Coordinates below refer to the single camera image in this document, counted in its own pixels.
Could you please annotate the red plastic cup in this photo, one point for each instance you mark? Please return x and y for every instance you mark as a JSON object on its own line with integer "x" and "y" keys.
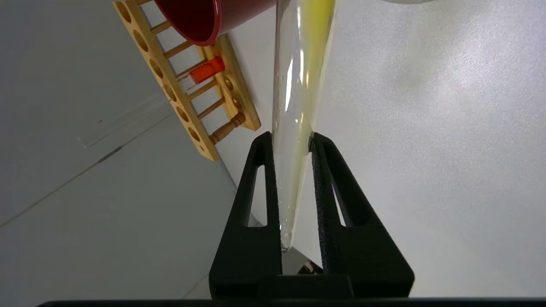
{"x": 200, "y": 17}

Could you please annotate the test tube with red pigment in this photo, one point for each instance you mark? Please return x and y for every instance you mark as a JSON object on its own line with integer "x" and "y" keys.
{"x": 207, "y": 70}

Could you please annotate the clear glass beaker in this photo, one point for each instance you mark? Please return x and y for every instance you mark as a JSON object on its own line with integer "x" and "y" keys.
{"x": 405, "y": 1}

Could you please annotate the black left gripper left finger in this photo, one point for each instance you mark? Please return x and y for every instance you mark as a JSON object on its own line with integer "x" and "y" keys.
{"x": 247, "y": 256}

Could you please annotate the test tube with yellow pigment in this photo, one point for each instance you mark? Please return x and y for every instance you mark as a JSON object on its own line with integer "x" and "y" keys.
{"x": 294, "y": 128}

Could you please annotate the wooden test tube rack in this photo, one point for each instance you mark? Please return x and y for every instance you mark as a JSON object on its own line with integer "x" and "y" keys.
{"x": 187, "y": 115}

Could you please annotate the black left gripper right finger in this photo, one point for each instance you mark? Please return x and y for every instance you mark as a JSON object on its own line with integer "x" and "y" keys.
{"x": 367, "y": 260}

